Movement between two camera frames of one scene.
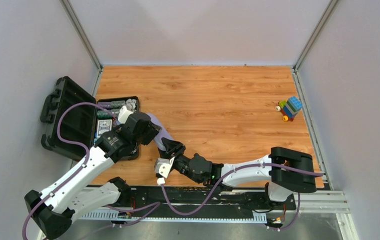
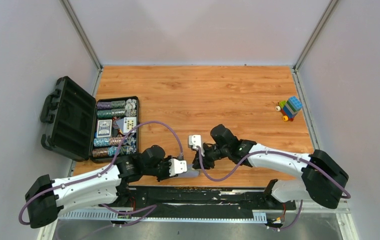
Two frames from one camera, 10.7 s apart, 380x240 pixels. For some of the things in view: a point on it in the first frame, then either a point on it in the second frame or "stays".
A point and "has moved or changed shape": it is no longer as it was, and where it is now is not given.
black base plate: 204,199 stays
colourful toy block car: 289,108 stays
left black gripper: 148,132 → 166,168
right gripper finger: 173,148 → 196,162
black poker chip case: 76,119 stays
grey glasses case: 163,133 has moved or changed shape
